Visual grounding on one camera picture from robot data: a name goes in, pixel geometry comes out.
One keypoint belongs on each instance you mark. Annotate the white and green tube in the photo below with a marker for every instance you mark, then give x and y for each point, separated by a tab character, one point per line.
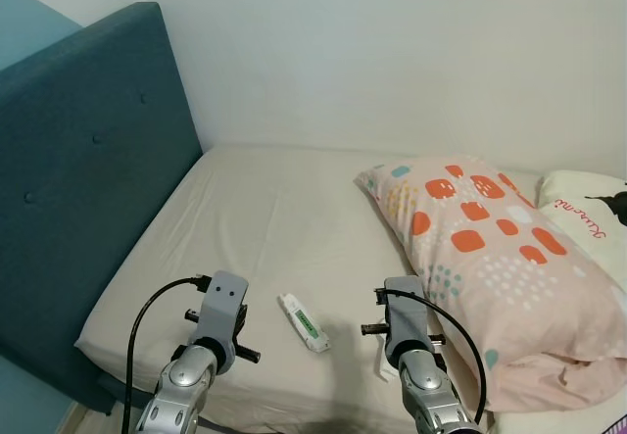
302	321

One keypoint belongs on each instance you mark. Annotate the pink spotted pillow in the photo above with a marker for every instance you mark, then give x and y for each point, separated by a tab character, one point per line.
490	248

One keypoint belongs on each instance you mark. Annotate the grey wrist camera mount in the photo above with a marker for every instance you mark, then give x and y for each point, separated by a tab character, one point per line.
223	302
404	316

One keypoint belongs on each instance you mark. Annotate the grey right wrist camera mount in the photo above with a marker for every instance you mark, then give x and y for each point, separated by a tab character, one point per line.
404	316

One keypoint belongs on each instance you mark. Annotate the blue upholstered bed headboard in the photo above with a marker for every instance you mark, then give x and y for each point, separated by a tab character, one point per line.
78	160

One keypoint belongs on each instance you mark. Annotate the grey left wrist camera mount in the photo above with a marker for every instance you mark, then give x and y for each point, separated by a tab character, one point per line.
223	302

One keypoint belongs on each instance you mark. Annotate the beige sheeted mattress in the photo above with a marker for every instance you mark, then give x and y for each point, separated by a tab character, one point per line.
274	228

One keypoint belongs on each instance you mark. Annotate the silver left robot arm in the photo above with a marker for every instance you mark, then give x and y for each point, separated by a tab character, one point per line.
181	395

